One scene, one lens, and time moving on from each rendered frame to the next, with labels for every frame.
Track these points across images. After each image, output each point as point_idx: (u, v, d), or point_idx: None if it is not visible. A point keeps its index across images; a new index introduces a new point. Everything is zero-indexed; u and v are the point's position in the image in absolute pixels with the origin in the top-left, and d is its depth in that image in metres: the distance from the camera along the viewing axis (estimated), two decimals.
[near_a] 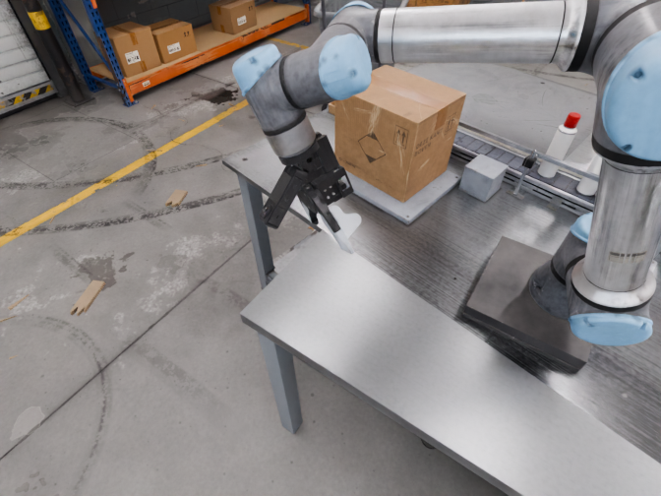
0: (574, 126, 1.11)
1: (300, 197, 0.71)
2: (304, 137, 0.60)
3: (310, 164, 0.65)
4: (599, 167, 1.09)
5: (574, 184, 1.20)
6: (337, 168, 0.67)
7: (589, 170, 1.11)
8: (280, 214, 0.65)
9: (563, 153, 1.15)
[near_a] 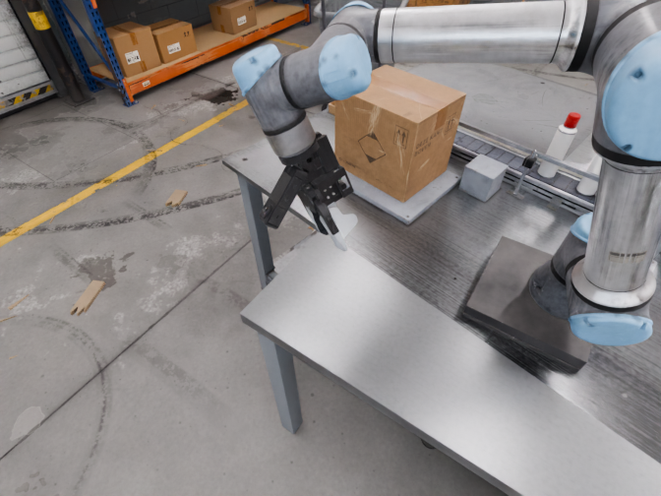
0: (574, 126, 1.11)
1: (300, 197, 0.71)
2: (304, 137, 0.60)
3: (310, 164, 0.65)
4: (599, 167, 1.09)
5: (574, 184, 1.20)
6: (337, 168, 0.67)
7: (589, 170, 1.11)
8: (280, 214, 0.65)
9: (563, 153, 1.15)
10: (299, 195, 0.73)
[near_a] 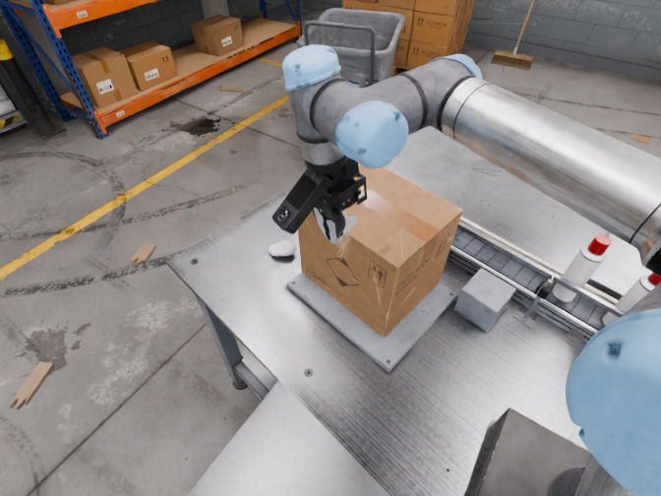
0: (603, 251, 0.87)
1: None
2: None
3: (334, 171, 0.63)
4: None
5: (599, 312, 0.95)
6: (358, 176, 0.66)
7: (621, 306, 0.87)
8: (300, 219, 0.63)
9: (586, 279, 0.90)
10: None
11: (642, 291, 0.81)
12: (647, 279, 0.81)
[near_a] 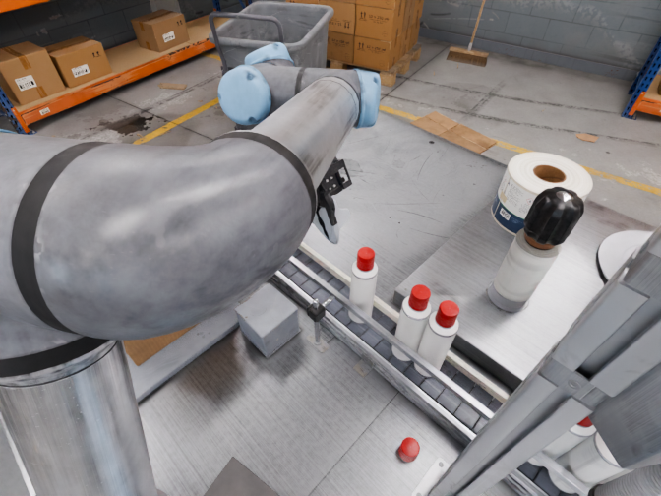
0: (374, 266, 0.73)
1: None
2: None
3: None
4: (403, 333, 0.71)
5: (394, 336, 0.82)
6: (336, 161, 0.71)
7: (396, 332, 0.73)
8: None
9: (366, 298, 0.77)
10: None
11: (403, 316, 0.68)
12: (408, 301, 0.67)
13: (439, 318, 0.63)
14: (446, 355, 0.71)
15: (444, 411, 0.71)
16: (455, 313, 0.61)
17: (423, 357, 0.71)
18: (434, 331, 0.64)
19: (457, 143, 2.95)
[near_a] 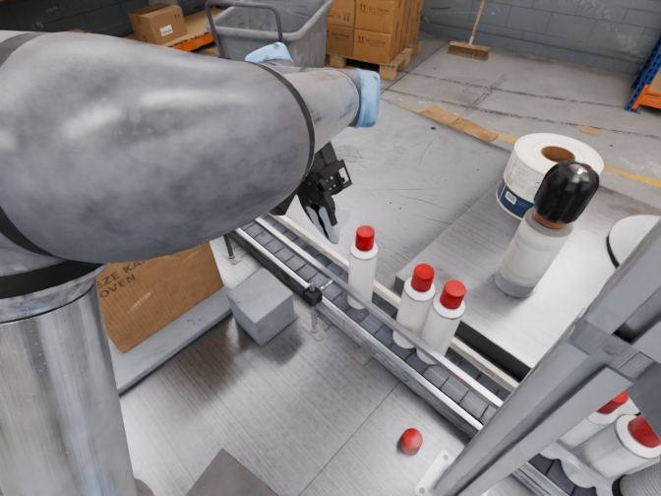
0: (374, 246, 0.69)
1: (300, 194, 0.73)
2: None
3: (313, 155, 0.69)
4: (405, 317, 0.66)
5: None
6: (336, 161, 0.71)
7: (397, 316, 0.69)
8: (288, 199, 0.66)
9: (365, 281, 0.72)
10: (300, 200, 0.75)
11: (405, 298, 0.63)
12: (410, 282, 0.63)
13: (443, 299, 0.59)
14: (450, 341, 0.66)
15: (449, 401, 0.66)
16: (461, 292, 0.57)
17: (427, 342, 0.67)
18: (438, 313, 0.60)
19: None
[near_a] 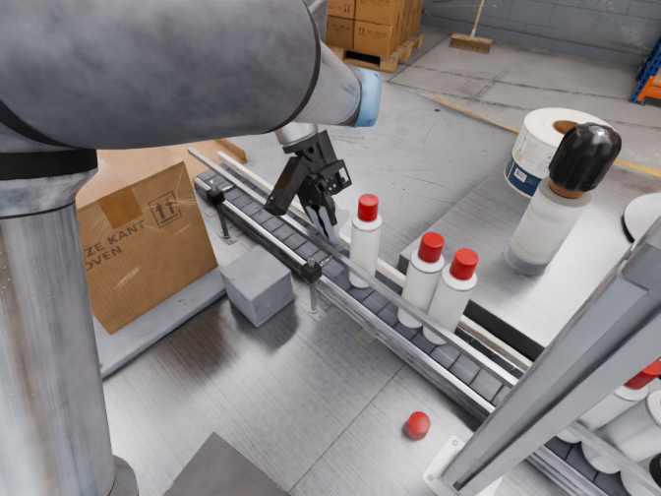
0: (378, 217, 0.64)
1: (300, 194, 0.73)
2: (310, 122, 0.65)
3: (313, 155, 0.69)
4: (411, 292, 0.61)
5: None
6: (336, 161, 0.71)
7: (403, 292, 0.64)
8: (288, 199, 0.66)
9: (368, 256, 0.67)
10: (300, 200, 0.75)
11: (412, 271, 0.58)
12: (417, 253, 0.58)
13: (453, 269, 0.54)
14: (459, 318, 0.62)
15: (457, 382, 0.62)
16: (474, 261, 0.52)
17: (435, 320, 0.62)
18: (448, 284, 0.55)
19: None
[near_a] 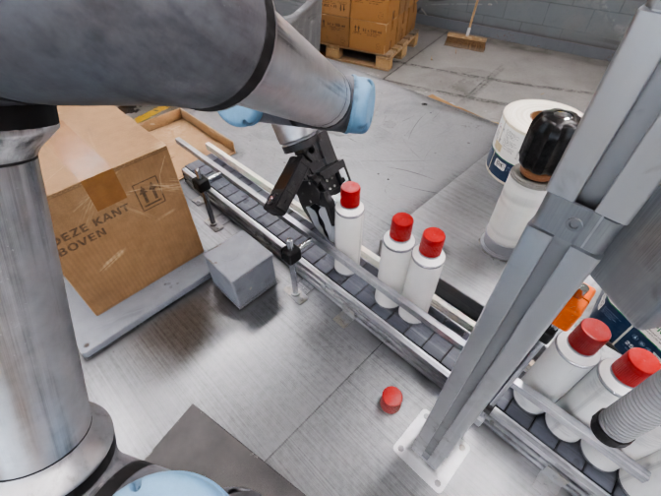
0: (360, 204, 0.66)
1: (300, 194, 0.73)
2: None
3: (313, 155, 0.69)
4: (386, 272, 0.64)
5: None
6: (336, 161, 0.71)
7: (378, 273, 0.67)
8: (288, 199, 0.66)
9: (351, 243, 0.69)
10: (300, 200, 0.75)
11: (385, 250, 0.61)
12: (390, 233, 0.60)
13: (422, 247, 0.56)
14: (432, 297, 0.64)
15: (430, 359, 0.64)
16: (441, 238, 0.55)
17: (407, 299, 0.64)
18: (417, 263, 0.57)
19: None
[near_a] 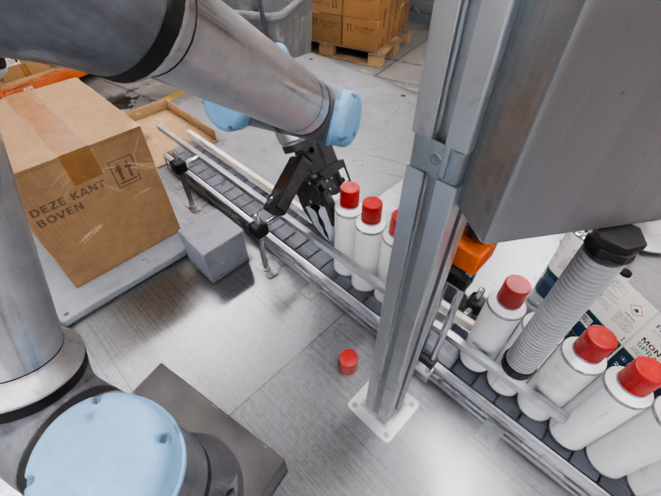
0: (360, 205, 0.65)
1: (300, 194, 0.73)
2: None
3: (313, 155, 0.69)
4: (358, 255, 0.66)
5: None
6: (336, 161, 0.71)
7: (353, 256, 0.69)
8: (288, 199, 0.66)
9: (350, 243, 0.69)
10: (300, 200, 0.75)
11: (357, 233, 0.63)
12: (361, 217, 0.63)
13: (391, 228, 0.59)
14: None
15: None
16: None
17: (382, 280, 0.67)
18: (388, 244, 0.60)
19: None
